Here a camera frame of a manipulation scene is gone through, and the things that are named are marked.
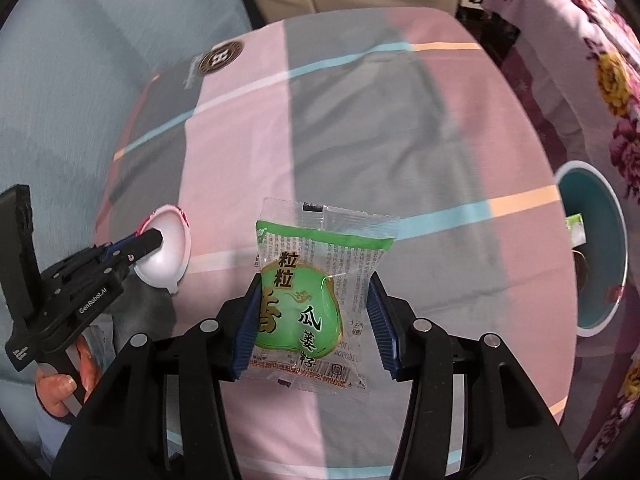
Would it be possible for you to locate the teal plastic bucket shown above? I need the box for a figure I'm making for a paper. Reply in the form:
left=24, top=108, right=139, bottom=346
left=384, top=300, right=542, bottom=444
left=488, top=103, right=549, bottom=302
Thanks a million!
left=555, top=161, right=628, bottom=337

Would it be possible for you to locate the green snack packet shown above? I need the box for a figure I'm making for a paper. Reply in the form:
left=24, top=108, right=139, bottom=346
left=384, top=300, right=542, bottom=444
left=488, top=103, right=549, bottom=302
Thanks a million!
left=248, top=197, right=401, bottom=395

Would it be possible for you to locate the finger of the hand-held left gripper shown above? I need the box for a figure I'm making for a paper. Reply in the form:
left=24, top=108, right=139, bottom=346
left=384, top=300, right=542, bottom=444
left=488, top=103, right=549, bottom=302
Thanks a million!
left=102, top=234, right=146, bottom=257
left=125, top=230, right=165, bottom=264

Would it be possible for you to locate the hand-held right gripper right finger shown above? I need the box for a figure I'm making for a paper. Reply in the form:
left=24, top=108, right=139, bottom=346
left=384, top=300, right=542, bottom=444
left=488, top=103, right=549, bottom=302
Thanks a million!
left=367, top=272, right=581, bottom=480

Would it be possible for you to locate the plaid pink grey tablecloth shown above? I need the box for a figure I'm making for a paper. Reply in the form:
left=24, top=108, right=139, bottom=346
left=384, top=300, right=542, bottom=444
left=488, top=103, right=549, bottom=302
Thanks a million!
left=95, top=7, right=581, bottom=480

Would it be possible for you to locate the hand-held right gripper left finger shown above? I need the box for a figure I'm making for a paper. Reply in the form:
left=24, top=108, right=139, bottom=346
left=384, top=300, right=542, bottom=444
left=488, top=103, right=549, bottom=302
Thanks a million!
left=50, top=277, right=263, bottom=480

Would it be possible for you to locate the person's left hand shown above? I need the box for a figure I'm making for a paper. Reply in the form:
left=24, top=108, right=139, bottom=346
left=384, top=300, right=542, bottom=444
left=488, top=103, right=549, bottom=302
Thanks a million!
left=35, top=332, right=103, bottom=418

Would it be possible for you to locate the floral pink bedspread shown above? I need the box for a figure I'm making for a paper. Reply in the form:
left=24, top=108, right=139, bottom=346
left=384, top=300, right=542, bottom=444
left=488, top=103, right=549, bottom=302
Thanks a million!
left=482, top=0, right=640, bottom=471

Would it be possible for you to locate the white plastic bowl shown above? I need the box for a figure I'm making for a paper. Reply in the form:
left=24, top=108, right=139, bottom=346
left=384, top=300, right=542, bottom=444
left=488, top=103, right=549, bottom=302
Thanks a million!
left=132, top=204, right=192, bottom=295

